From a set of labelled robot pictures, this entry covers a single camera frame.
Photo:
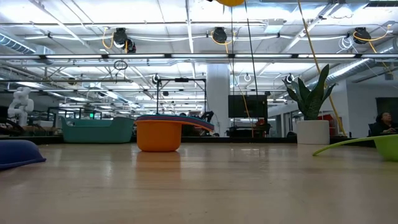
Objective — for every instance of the white robot figure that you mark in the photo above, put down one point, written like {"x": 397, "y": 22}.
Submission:
{"x": 20, "y": 104}

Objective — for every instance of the snake plant with white pot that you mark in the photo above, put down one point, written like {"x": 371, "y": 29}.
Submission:
{"x": 312, "y": 132}

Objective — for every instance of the green measuring cup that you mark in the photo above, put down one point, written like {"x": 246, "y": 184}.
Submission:
{"x": 388, "y": 147}

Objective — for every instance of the teal plastic basket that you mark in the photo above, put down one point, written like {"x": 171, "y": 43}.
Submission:
{"x": 96, "y": 130}

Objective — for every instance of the yellow measuring cup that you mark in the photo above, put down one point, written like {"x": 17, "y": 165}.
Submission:
{"x": 230, "y": 2}

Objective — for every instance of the black gantry frame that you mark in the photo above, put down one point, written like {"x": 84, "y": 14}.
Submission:
{"x": 182, "y": 80}

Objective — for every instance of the orange measuring cup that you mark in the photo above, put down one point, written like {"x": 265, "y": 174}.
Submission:
{"x": 158, "y": 137}

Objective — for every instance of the silver ventilation duct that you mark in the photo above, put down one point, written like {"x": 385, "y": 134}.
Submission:
{"x": 357, "y": 67}
{"x": 15, "y": 43}

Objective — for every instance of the black monitor screen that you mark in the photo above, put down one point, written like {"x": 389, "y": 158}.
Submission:
{"x": 247, "y": 106}

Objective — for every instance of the long ceiling light strip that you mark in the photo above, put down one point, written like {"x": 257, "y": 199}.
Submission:
{"x": 74, "y": 56}

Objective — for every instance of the navy measuring cup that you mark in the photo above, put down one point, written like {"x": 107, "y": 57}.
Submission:
{"x": 18, "y": 154}

